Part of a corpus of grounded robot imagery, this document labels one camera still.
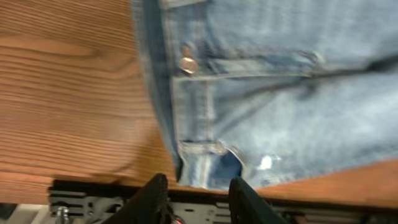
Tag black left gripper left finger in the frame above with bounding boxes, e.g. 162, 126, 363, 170
104, 173, 170, 224

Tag blue denim jeans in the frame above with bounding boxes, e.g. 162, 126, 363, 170
131, 0, 397, 190

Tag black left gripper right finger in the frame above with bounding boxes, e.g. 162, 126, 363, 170
228, 177, 287, 224

